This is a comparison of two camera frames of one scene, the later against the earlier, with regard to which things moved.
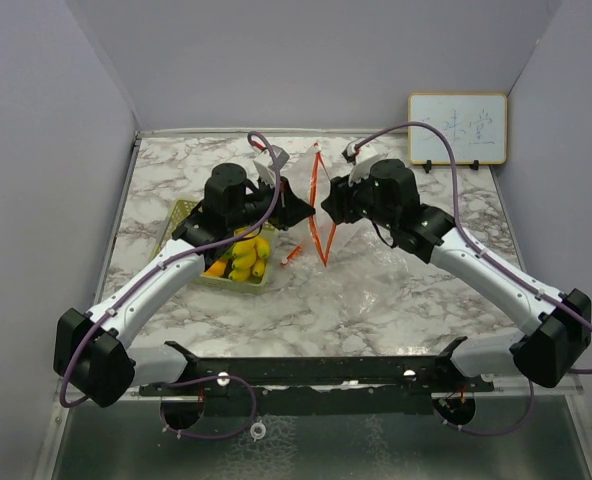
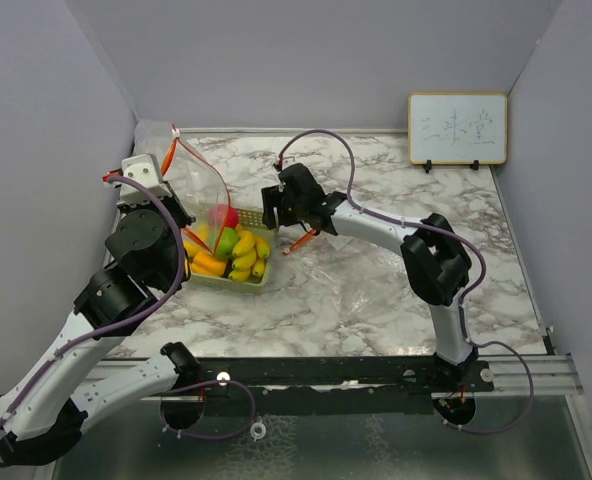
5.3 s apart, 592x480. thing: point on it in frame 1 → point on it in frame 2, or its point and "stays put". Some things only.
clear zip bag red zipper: x=329 y=243 → x=194 y=182
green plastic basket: x=177 y=212 stays put
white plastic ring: x=255 y=435 stays put
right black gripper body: x=360 y=204 → x=292 y=213
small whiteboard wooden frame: x=475 y=122 stays put
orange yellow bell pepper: x=216 y=268 stays put
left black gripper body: x=257 y=206 → x=154 y=205
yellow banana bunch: x=249 y=256 stays put
